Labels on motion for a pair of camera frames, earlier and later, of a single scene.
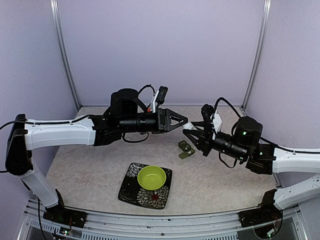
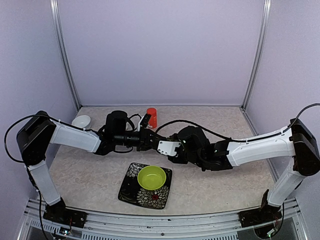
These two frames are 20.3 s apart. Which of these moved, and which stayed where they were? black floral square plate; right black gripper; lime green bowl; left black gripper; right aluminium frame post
Moved: left black gripper; right black gripper
Stayed: right aluminium frame post; lime green bowl; black floral square plate
